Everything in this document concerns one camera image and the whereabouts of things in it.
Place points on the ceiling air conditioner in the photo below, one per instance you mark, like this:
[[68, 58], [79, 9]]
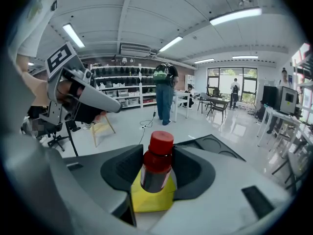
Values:
[[135, 49]]

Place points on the green and black backpack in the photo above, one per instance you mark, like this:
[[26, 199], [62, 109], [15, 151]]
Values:
[[161, 72]]

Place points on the white power strip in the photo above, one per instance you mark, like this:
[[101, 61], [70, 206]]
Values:
[[143, 126]]

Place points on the dark dining chair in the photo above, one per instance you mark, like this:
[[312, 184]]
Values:
[[202, 100]]

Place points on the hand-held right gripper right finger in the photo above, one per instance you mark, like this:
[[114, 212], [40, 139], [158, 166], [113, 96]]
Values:
[[220, 199]]

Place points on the black box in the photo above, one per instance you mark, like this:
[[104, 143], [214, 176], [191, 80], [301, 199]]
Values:
[[151, 201]]

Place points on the dark bottle with red cap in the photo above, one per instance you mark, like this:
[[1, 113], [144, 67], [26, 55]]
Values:
[[156, 170]]

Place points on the person's left forearm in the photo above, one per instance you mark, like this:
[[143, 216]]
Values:
[[34, 89]]

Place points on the ceiling light bar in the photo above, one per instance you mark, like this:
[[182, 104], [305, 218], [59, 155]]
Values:
[[236, 16], [245, 57], [171, 43], [73, 35], [204, 61]]

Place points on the white desk with equipment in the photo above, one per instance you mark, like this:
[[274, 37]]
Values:
[[278, 117]]

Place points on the person's left hand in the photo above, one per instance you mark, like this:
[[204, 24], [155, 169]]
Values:
[[64, 89]]

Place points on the black office chair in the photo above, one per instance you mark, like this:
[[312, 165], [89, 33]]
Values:
[[56, 141]]

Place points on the white rectangular table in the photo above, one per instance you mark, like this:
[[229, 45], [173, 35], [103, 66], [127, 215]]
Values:
[[181, 95]]

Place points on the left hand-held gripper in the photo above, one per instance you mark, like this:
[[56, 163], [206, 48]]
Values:
[[60, 57]]

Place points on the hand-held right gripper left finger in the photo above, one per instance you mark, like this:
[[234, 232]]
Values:
[[93, 180]]

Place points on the black-framed window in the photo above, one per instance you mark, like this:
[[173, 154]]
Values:
[[225, 82]]

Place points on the person's white flower-print shirt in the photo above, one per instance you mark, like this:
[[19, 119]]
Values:
[[31, 21]]

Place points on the white shelf rack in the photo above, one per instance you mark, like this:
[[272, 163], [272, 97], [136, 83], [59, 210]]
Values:
[[117, 92]]

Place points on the black and grey machine cabinet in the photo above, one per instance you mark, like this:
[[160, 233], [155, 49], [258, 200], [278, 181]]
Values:
[[288, 98]]

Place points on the round wooden side table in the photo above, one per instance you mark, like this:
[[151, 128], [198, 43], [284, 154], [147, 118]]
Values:
[[110, 125]]

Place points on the dark dining table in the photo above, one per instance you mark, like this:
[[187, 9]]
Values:
[[218, 100]]

